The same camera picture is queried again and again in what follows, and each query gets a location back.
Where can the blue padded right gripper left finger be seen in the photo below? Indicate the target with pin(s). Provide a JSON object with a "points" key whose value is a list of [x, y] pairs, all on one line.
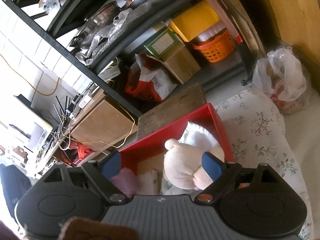
{"points": [[100, 174]]}

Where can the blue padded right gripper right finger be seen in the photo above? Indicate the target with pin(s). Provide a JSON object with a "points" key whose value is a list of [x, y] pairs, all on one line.
{"points": [[224, 176]]}

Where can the cream plush teddy bear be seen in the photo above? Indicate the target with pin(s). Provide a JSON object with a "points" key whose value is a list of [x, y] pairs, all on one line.
{"points": [[183, 162]]}

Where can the pink cloth in box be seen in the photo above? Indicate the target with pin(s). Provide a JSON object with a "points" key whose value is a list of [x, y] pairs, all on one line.
{"points": [[126, 181]]}

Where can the wooden low cabinet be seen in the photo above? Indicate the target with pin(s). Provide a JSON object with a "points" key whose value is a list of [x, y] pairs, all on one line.
{"points": [[101, 124]]}

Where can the red cardboard box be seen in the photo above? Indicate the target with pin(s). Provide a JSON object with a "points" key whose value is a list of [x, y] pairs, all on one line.
{"points": [[153, 144]]}

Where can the floral white bed sheet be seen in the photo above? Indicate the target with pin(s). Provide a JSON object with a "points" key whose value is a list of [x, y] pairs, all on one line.
{"points": [[256, 131]]}

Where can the dark wooden board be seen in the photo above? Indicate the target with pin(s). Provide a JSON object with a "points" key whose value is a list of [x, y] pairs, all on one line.
{"points": [[171, 110]]}

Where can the flat screen monitor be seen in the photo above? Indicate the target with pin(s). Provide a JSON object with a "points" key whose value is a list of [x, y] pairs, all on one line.
{"points": [[28, 125]]}

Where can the red and white bag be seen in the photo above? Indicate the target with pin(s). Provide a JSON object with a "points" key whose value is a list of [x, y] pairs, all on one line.
{"points": [[147, 80]]}

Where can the white plastic shopping bag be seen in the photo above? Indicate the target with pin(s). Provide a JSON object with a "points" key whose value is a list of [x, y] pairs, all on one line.
{"points": [[282, 77]]}

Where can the brown cardboard box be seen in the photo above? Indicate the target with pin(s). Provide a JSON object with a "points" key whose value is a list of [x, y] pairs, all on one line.
{"points": [[179, 62]]}

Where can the bubble wrap roll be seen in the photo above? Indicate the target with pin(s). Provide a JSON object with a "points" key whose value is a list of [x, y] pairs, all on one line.
{"points": [[124, 21]]}

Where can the orange plastic basket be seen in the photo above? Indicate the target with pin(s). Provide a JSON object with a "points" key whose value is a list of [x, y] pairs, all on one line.
{"points": [[217, 48]]}

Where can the green framed box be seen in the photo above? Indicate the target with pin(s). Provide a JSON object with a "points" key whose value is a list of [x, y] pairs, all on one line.
{"points": [[161, 43]]}

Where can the black metal shelf rack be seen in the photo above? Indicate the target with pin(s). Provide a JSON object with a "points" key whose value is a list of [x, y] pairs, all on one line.
{"points": [[73, 14]]}

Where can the steel pot with lid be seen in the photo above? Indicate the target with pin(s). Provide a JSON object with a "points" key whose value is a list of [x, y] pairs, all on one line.
{"points": [[92, 25]]}

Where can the yellow padded envelope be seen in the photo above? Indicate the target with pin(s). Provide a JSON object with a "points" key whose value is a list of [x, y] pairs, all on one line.
{"points": [[194, 21]]}

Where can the wooden wardrobe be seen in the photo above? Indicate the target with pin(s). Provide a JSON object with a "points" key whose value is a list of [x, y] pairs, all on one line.
{"points": [[294, 22]]}

